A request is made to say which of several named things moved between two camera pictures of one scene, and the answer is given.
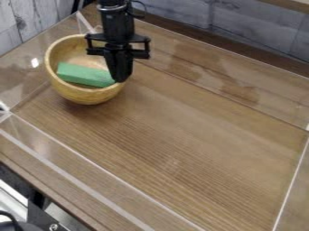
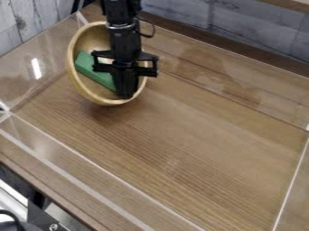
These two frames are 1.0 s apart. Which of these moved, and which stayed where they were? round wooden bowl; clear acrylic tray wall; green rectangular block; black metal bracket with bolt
Moved: green rectangular block; round wooden bowl
Stayed: black metal bracket with bolt; clear acrylic tray wall
